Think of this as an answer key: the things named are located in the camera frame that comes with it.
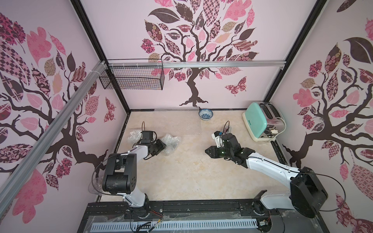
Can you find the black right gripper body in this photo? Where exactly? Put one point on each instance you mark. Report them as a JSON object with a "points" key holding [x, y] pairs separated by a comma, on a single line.
{"points": [[215, 151]]}

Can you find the blue white patterned bowl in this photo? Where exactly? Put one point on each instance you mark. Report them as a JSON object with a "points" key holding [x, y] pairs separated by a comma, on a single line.
{"points": [[205, 114]]}

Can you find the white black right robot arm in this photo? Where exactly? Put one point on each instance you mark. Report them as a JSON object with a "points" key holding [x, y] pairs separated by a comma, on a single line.
{"points": [[304, 193]]}

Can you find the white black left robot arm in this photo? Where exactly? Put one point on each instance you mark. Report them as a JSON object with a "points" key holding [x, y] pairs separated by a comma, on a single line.
{"points": [[120, 177]]}

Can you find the mint green toaster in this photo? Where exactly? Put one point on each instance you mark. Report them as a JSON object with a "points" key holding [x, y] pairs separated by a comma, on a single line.
{"points": [[263, 121]]}

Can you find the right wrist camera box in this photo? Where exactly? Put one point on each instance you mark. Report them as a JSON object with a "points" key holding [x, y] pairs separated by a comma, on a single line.
{"points": [[217, 138]]}

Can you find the black wire wall basket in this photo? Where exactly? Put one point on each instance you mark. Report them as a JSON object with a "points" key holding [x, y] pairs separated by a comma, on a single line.
{"points": [[134, 74]]}

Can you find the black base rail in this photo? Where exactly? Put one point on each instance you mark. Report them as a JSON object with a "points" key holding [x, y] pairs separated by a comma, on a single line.
{"points": [[271, 221]]}

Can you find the aluminium frame bar back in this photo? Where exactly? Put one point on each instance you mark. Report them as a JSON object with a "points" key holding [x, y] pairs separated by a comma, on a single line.
{"points": [[225, 64]]}

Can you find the aluminium frame bar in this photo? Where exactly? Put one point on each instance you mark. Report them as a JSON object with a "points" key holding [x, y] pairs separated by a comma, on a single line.
{"points": [[225, 64], [25, 169]]}

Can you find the white slotted cable duct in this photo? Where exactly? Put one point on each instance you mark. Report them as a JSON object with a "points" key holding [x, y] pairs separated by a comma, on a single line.
{"points": [[172, 226]]}

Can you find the aluminium frame bar left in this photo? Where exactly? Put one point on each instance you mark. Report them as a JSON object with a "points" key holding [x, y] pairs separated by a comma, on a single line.
{"points": [[25, 169]]}

